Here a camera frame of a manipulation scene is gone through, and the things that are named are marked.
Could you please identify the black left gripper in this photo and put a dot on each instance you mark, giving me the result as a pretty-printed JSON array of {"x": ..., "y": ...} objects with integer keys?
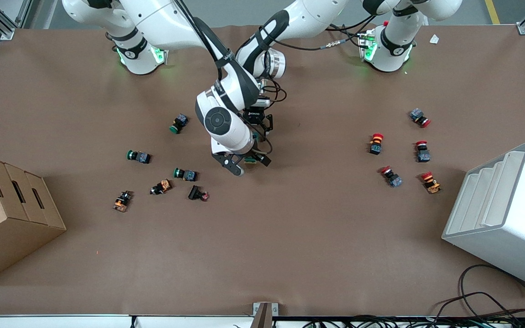
[{"x": 254, "y": 116}]

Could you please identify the green load switch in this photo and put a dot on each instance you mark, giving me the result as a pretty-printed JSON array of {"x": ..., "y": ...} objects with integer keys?
[{"x": 249, "y": 160}]

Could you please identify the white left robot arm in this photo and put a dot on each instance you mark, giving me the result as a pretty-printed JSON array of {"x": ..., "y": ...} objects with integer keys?
[{"x": 394, "y": 45}]

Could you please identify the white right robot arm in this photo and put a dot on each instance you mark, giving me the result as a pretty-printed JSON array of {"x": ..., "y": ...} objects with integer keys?
[{"x": 226, "y": 132}]

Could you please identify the brown table mat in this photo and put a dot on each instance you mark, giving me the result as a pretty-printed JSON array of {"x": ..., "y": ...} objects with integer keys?
[{"x": 290, "y": 237}]

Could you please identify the black orange push button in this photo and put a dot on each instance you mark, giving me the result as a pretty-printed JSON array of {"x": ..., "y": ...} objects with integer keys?
[
  {"x": 162, "y": 187},
  {"x": 122, "y": 202}
]

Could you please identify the red orange emergency button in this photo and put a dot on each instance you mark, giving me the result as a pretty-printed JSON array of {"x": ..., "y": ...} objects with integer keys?
[
  {"x": 431, "y": 182},
  {"x": 376, "y": 143}
]

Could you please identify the red emergency stop button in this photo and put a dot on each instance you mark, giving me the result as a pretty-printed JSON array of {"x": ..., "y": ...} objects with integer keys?
[
  {"x": 392, "y": 177},
  {"x": 419, "y": 117},
  {"x": 422, "y": 154}
]

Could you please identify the white paper scrap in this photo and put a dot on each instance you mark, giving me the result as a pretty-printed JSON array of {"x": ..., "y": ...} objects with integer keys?
[{"x": 434, "y": 39}]

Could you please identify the white slotted rack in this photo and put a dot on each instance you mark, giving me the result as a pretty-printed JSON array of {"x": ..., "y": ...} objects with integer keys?
[{"x": 517, "y": 218}]

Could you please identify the brown cardboard box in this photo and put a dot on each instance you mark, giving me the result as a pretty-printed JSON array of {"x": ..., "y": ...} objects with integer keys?
[{"x": 12, "y": 228}]

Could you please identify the black switch with red tip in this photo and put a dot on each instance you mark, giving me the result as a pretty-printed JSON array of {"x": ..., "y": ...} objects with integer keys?
[{"x": 195, "y": 192}]

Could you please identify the green push button switch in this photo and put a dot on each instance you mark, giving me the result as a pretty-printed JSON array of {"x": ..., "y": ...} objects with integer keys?
[
  {"x": 139, "y": 156},
  {"x": 178, "y": 124},
  {"x": 186, "y": 174}
]

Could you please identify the metal table edge bracket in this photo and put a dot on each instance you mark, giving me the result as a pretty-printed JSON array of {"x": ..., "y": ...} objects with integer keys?
[{"x": 265, "y": 314}]

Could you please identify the white table edge rail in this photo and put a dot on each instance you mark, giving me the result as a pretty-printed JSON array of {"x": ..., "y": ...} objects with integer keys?
[{"x": 62, "y": 321}]

